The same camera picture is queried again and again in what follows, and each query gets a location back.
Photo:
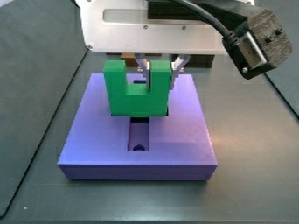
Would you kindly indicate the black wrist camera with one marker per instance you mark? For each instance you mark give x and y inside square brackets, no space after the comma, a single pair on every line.
[262,46]

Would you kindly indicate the purple board with cross slot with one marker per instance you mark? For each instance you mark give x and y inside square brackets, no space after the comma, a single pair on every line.
[110,147]

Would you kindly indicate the dark olive block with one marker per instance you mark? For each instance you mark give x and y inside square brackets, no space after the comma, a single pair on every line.
[197,60]

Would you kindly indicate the green U-shaped block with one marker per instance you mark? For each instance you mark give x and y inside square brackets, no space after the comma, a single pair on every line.
[133,99]

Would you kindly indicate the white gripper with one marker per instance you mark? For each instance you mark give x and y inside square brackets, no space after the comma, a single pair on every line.
[117,27]

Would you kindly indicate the brown T-shaped block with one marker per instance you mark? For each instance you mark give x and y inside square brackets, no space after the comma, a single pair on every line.
[128,57]

